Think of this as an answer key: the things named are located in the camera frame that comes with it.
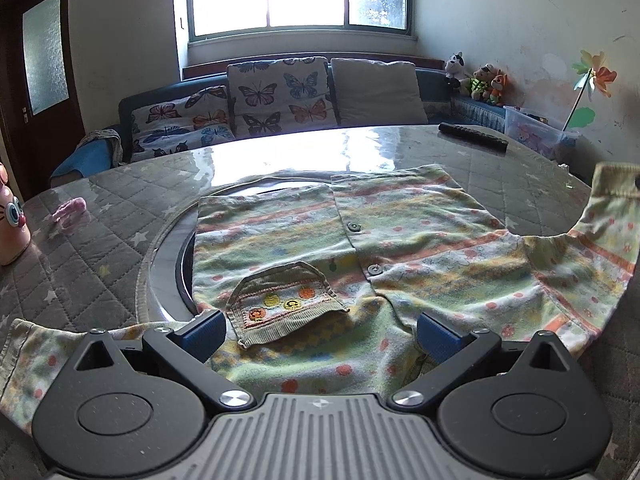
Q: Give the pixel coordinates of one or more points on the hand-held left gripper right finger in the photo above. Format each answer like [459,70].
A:
[436,341]

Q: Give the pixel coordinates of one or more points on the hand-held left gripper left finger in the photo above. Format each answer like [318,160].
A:
[202,336]

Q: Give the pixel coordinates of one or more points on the striped patterned children's shirt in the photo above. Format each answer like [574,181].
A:
[425,240]

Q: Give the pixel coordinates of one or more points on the round glass turntable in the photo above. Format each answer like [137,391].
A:
[167,260]

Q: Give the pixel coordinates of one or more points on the grey quilted star tablecloth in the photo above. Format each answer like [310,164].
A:
[100,245]

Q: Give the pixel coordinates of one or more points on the small pink fluffy item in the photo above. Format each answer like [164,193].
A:
[70,210]

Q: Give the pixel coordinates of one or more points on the blue cloth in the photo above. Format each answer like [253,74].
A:
[90,162]

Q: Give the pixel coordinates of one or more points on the black remote control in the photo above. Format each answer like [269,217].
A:
[472,136]

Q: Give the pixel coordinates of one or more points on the flat butterfly print cushion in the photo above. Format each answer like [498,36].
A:
[180,122]

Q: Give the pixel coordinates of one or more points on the pink cartoon face toy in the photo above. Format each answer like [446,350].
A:
[11,225]

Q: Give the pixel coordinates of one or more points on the grey patterned cloth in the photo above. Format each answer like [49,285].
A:
[104,137]

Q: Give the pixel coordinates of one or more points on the clear plastic storage box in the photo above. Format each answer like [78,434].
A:
[532,132]

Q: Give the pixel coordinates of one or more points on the large butterfly print cushion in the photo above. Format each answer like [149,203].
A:
[280,97]

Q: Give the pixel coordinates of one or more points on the dark blue sofa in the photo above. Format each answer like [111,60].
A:
[434,85]

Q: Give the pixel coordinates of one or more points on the plain beige cushion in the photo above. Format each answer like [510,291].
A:
[377,91]

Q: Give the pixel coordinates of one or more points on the orange fox plush toy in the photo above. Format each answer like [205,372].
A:
[498,89]

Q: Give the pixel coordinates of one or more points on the brown bear plush toy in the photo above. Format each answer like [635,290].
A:
[481,82]

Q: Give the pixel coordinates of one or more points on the black and white plush toy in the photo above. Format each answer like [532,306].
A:
[454,71]

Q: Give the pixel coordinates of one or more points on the colourful pinwheel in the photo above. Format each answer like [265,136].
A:
[594,79]

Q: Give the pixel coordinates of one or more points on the dark wooden door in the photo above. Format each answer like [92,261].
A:
[45,55]

